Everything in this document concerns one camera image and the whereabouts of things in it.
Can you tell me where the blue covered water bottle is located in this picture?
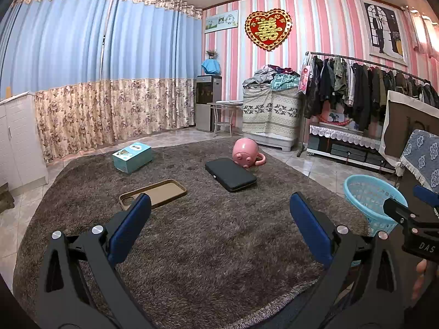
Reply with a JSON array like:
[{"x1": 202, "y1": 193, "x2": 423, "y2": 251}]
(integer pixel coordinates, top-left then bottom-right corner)
[{"x1": 201, "y1": 58, "x2": 221, "y2": 75}]

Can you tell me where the blue and floral curtain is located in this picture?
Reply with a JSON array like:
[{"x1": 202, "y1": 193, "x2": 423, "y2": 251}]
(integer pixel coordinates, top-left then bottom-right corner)
[
  {"x1": 0, "y1": 0, "x2": 117, "y2": 162},
  {"x1": 101, "y1": 0, "x2": 204, "y2": 138}
]

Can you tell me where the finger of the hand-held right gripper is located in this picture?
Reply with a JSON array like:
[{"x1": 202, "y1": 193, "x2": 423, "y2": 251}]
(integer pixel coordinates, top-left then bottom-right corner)
[
  {"x1": 412, "y1": 185, "x2": 439, "y2": 210},
  {"x1": 383, "y1": 199, "x2": 417, "y2": 228}
]

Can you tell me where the brown board with white edge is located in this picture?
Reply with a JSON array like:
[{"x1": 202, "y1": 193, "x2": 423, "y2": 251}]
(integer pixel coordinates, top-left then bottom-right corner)
[{"x1": 379, "y1": 90, "x2": 439, "y2": 168}]

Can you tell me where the small white side table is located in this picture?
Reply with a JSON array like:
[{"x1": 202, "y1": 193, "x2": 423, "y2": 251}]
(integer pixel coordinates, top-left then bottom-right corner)
[{"x1": 207, "y1": 100, "x2": 243, "y2": 138}]

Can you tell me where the grey water dispenser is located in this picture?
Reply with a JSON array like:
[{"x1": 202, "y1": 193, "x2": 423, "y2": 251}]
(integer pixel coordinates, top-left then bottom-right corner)
[{"x1": 195, "y1": 75, "x2": 222, "y2": 132}]

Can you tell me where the pink window curtain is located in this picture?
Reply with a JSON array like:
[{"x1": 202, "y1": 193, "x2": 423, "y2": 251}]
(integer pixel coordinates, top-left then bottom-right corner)
[{"x1": 408, "y1": 7, "x2": 439, "y2": 59}]

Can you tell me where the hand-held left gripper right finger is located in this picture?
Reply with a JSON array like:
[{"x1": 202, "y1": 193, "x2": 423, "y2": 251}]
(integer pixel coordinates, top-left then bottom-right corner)
[{"x1": 290, "y1": 192, "x2": 412, "y2": 329}]

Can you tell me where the light blue plastic basket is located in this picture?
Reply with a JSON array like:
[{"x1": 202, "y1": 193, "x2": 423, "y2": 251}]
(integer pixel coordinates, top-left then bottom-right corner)
[{"x1": 344, "y1": 175, "x2": 409, "y2": 268}]

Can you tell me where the row of hanging clothes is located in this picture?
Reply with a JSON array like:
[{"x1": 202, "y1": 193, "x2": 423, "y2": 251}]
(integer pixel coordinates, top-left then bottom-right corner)
[{"x1": 298, "y1": 55, "x2": 439, "y2": 134}]

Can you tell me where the pink hanging bag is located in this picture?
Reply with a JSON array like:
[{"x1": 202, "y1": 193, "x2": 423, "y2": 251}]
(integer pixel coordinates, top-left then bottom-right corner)
[{"x1": 298, "y1": 65, "x2": 312, "y2": 94}]

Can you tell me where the framed wall poster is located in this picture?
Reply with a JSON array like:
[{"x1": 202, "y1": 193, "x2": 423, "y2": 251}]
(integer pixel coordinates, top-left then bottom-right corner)
[{"x1": 359, "y1": 0, "x2": 409, "y2": 66}]

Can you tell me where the low stand with lace cloth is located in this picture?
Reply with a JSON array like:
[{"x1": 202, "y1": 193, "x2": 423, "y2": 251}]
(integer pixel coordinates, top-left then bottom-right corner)
[{"x1": 306, "y1": 123, "x2": 395, "y2": 174}]

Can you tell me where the blue flower-patterned cloth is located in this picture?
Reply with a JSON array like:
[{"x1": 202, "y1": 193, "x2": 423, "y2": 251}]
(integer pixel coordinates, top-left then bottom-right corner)
[{"x1": 395, "y1": 129, "x2": 439, "y2": 196}]

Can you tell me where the cabinet under patterned cloth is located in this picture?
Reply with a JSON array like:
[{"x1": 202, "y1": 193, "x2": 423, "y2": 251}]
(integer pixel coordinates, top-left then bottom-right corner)
[{"x1": 242, "y1": 87, "x2": 300, "y2": 151}]

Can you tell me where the brown phone case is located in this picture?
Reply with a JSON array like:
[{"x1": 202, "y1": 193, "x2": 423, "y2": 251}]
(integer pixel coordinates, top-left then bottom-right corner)
[{"x1": 119, "y1": 179, "x2": 188, "y2": 210}]

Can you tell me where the white cabinet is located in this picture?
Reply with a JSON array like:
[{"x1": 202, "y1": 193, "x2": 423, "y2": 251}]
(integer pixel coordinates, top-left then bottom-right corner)
[{"x1": 0, "y1": 91, "x2": 48, "y2": 192}]

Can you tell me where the red heart wall decoration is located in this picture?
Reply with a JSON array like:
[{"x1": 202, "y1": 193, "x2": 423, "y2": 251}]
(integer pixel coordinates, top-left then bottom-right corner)
[{"x1": 244, "y1": 10, "x2": 293, "y2": 51}]

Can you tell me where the pile of folded clothes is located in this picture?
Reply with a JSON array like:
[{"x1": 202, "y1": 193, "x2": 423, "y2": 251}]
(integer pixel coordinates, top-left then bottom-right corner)
[{"x1": 243, "y1": 64, "x2": 300, "y2": 91}]

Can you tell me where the red curved toy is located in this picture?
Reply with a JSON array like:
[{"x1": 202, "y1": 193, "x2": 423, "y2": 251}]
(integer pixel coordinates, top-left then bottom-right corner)
[{"x1": 317, "y1": 111, "x2": 357, "y2": 127}]

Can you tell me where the metal clothes rack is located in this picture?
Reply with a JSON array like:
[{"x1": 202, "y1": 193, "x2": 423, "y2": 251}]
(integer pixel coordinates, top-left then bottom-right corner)
[{"x1": 297, "y1": 52, "x2": 439, "y2": 158}]

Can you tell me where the landscape wall picture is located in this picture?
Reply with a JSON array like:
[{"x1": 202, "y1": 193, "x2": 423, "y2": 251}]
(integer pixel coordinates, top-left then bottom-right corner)
[{"x1": 205, "y1": 10, "x2": 240, "y2": 34}]

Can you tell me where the pink pig-shaped cup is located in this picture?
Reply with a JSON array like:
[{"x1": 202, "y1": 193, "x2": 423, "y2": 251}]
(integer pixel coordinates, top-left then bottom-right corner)
[{"x1": 232, "y1": 138, "x2": 267, "y2": 168}]

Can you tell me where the black flat case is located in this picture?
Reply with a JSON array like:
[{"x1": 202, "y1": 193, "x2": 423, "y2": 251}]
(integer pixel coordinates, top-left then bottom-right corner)
[{"x1": 205, "y1": 158, "x2": 258, "y2": 192}]

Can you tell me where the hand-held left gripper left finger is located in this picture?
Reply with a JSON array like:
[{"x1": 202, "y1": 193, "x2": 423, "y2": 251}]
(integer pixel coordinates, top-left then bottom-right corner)
[{"x1": 36, "y1": 193, "x2": 153, "y2": 329}]

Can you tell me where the light blue cardboard box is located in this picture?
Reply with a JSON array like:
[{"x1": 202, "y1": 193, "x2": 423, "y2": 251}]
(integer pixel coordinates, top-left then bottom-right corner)
[{"x1": 112, "y1": 143, "x2": 153, "y2": 174}]

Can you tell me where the person's right hand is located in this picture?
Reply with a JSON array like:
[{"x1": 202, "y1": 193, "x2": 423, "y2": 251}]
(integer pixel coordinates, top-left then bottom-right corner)
[{"x1": 412, "y1": 260, "x2": 429, "y2": 300}]

